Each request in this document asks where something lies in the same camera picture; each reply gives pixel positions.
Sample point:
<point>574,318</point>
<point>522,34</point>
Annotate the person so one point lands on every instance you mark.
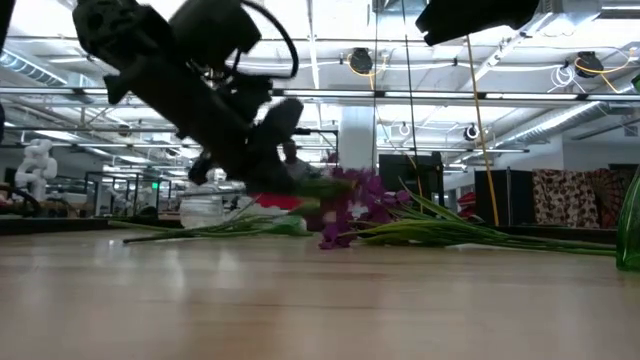
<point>300,167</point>

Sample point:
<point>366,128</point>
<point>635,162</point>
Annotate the silver ventilation duct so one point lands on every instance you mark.
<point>560,120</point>
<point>30,70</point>

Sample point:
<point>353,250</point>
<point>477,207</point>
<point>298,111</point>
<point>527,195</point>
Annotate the pale lilac flower bunch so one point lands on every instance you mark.
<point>240,226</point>

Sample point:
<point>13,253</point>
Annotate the clear glass vase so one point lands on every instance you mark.
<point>200,212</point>

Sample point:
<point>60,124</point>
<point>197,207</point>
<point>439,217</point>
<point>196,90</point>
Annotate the black monitor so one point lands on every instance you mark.
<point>405,170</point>

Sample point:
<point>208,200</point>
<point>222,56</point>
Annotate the long ceiling light rail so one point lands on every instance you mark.
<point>450,94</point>

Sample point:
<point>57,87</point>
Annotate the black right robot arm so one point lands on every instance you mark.
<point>505,12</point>

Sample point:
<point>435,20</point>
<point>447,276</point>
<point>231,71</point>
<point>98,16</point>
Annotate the patterned brown cloth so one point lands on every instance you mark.
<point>565,197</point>

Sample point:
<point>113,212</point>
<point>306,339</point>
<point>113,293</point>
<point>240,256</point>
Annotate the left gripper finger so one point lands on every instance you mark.
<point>282,172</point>
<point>260,176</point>

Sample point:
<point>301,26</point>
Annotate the red object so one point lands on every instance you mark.
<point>466,202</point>

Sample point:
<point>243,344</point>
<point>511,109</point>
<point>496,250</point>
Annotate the black cabinet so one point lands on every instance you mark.
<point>500,197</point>

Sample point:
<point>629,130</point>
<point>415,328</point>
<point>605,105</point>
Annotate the red box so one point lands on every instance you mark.
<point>280,201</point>

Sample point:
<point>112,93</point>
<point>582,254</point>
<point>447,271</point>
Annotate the green glass vase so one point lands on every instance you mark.
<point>631,240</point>

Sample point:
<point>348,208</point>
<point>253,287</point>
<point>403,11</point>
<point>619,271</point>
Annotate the black gantry frame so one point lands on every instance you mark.
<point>320,131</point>

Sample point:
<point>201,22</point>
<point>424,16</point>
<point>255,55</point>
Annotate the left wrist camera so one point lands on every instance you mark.
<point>215,30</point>

